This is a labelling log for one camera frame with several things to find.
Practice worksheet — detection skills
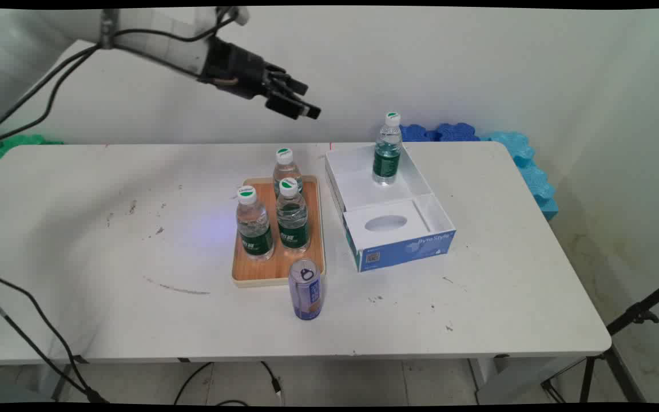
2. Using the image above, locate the white table leg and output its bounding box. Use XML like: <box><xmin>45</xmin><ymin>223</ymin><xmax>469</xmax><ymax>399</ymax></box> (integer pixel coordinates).
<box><xmin>469</xmin><ymin>356</ymin><xmax>589</xmax><ymax>405</ymax></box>

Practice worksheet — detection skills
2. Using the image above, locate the black tripod stand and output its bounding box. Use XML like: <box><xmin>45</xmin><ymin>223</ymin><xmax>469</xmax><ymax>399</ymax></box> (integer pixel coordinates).
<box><xmin>540</xmin><ymin>275</ymin><xmax>659</xmax><ymax>403</ymax></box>

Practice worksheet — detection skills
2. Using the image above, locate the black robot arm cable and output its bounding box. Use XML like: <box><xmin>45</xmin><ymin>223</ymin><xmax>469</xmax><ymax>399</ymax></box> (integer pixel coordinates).
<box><xmin>0</xmin><ymin>10</ymin><xmax>236</xmax><ymax>147</ymax></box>

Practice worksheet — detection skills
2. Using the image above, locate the light blue foam mat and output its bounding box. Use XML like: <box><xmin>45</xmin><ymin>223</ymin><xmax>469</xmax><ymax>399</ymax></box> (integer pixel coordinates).
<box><xmin>480</xmin><ymin>131</ymin><xmax>559</xmax><ymax>222</ymax></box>

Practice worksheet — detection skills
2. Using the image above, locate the dark blue foam mat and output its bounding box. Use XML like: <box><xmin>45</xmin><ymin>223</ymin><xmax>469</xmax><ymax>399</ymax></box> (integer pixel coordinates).
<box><xmin>435</xmin><ymin>122</ymin><xmax>482</xmax><ymax>143</ymax></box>
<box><xmin>400</xmin><ymin>124</ymin><xmax>438</xmax><ymax>143</ymax></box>

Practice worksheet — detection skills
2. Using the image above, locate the purple drink can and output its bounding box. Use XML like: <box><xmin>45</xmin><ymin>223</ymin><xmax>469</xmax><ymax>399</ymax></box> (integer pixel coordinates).
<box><xmin>288</xmin><ymin>258</ymin><xmax>324</xmax><ymax>321</ymax></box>

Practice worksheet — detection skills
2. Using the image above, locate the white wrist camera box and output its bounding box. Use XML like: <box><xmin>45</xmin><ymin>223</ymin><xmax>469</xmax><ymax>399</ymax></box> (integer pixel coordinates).
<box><xmin>215</xmin><ymin>7</ymin><xmax>250</xmax><ymax>27</ymax></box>

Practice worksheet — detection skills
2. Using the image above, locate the black floor cable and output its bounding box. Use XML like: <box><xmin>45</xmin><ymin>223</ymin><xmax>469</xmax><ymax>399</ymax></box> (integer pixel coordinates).
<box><xmin>0</xmin><ymin>270</ymin><xmax>110</xmax><ymax>403</ymax></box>

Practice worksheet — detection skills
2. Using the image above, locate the black cable with plug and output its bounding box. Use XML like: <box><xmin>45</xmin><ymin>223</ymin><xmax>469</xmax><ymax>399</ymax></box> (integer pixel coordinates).
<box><xmin>173</xmin><ymin>360</ymin><xmax>284</xmax><ymax>406</ymax></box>

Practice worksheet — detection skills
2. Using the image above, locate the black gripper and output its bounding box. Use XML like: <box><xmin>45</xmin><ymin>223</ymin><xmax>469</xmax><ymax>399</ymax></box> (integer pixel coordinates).
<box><xmin>197</xmin><ymin>37</ymin><xmax>322</xmax><ymax>121</ymax></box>

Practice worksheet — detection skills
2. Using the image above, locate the open white blue cardboard box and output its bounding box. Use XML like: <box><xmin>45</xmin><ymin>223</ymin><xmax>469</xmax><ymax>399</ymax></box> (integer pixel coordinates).
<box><xmin>324</xmin><ymin>142</ymin><xmax>457</xmax><ymax>274</ymax></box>

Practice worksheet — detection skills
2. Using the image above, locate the water bottle green label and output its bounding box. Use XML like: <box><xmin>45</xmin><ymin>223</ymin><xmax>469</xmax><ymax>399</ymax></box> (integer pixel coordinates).
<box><xmin>372</xmin><ymin>112</ymin><xmax>404</xmax><ymax>186</ymax></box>
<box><xmin>235</xmin><ymin>185</ymin><xmax>276</xmax><ymax>263</ymax></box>
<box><xmin>275</xmin><ymin>177</ymin><xmax>312</xmax><ymax>255</ymax></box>
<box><xmin>273</xmin><ymin>147</ymin><xmax>303</xmax><ymax>199</ymax></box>

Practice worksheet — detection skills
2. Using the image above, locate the grey tape strap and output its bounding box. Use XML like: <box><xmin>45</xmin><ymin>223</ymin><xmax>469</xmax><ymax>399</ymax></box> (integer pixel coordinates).
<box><xmin>99</xmin><ymin>9</ymin><xmax>120</xmax><ymax>50</ymax></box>

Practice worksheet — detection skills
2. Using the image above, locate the wooden tray white rim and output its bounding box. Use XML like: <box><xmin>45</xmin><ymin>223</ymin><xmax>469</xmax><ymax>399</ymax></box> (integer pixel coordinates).
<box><xmin>231</xmin><ymin>175</ymin><xmax>327</xmax><ymax>288</ymax></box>

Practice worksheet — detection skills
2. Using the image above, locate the green foam mat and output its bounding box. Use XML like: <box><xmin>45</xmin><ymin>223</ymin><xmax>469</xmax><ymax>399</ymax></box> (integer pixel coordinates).
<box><xmin>0</xmin><ymin>134</ymin><xmax>65</xmax><ymax>173</ymax></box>

